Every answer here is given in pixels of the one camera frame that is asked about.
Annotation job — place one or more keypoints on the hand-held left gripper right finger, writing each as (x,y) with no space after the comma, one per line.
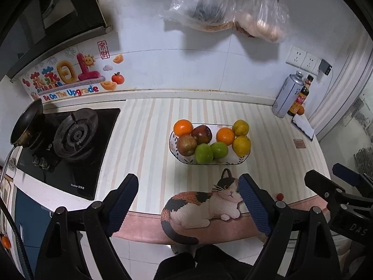
(253,204)

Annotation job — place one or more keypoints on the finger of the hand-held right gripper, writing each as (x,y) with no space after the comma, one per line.
(345,175)
(317,180)

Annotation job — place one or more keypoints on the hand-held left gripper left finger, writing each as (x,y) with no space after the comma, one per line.
(122,204)

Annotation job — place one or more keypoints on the oval patterned ceramic plate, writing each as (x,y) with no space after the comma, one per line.
(233,159)

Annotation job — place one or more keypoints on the yellow citrus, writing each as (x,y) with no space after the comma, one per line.
(241,145)
(240,127)

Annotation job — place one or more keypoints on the green apple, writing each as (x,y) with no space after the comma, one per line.
(204,153)
(219,150)

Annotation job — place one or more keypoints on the orange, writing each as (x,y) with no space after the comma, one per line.
(225,136)
(183,128)

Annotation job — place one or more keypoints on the red apple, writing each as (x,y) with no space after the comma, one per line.
(186,145)
(202,134)

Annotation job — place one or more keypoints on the cherry tomato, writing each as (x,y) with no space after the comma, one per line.
(279,196)

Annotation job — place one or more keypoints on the small brown card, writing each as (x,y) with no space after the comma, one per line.
(299,143)

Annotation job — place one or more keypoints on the black gas stove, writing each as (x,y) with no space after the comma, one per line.
(96,157)

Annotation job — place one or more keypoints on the patterned glass sliding door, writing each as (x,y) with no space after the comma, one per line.
(361,122)

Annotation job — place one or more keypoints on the white folded cloth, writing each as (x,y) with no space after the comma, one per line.
(304,127)

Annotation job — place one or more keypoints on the striped tablecloth with cat print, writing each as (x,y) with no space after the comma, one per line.
(151,140)

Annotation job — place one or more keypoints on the person's dark trousers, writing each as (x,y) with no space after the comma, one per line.
(204,265)

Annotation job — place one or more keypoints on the dark sauce bottle red label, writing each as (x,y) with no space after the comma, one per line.
(298,102)

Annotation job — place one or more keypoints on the silver metal can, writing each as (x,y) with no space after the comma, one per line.
(285,99)

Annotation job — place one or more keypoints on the blue cabinet door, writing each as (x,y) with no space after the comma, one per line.
(29,218)

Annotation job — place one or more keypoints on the small dark sauce bottle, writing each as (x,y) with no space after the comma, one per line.
(309,80)

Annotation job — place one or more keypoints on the black plug-in charger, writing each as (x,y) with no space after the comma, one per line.
(325,67)

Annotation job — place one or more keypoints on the small orange round object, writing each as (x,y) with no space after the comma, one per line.
(5,241)

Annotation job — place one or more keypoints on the black frying pan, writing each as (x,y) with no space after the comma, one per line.
(26,122)

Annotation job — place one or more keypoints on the plastic bag with tan contents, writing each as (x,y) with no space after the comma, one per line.
(265,26)

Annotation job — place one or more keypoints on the plastic bag with dark contents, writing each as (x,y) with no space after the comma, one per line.
(204,8)

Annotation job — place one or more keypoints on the black range hood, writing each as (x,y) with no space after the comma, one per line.
(43,14)

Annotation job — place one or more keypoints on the white wall socket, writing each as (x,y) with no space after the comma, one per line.
(295,55)
(310,62)

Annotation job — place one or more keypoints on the colourful wall sticker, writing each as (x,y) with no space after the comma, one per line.
(70,75)

